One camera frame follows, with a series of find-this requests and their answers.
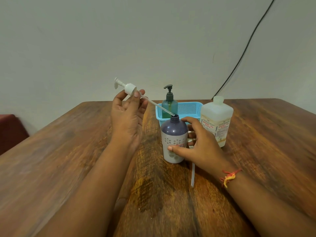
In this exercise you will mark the person's right hand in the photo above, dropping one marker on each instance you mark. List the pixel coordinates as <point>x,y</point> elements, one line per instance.
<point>207,150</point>

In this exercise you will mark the person's right thumb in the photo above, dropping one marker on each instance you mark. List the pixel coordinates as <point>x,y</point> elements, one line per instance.
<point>179,151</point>

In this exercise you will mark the person's left hand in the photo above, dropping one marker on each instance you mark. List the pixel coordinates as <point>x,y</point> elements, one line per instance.
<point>127,123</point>

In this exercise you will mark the red and yellow wrist thread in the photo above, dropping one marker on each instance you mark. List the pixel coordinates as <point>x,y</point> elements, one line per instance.
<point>228,176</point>

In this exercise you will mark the translucent white labelled bottle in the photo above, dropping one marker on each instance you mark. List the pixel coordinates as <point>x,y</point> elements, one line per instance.
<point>217,113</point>

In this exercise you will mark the white plastic strip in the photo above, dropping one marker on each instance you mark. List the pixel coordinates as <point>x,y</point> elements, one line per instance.
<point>192,177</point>

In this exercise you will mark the dark red seat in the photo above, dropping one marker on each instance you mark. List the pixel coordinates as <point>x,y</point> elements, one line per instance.
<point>11,133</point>

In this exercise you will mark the person's left thumb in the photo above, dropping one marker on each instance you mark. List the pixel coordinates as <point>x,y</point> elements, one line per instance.
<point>118,98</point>

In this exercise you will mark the light blue plastic basket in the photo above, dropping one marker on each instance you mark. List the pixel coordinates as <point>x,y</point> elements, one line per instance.
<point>190,108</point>

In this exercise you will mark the person's left forearm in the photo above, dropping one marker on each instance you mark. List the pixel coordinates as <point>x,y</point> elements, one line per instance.
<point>93,192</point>

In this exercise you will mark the person's right forearm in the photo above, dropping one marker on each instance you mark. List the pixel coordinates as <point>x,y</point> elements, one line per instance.
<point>266,209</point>

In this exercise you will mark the purple and white floral bottle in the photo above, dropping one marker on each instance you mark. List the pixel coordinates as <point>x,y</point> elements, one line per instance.
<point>172,132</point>

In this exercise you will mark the white pump dispenser with tube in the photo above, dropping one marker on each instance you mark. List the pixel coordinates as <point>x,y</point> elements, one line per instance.
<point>130,88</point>

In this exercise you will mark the green bottle with black pump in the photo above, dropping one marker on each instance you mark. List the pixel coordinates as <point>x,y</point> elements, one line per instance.
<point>169,106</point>

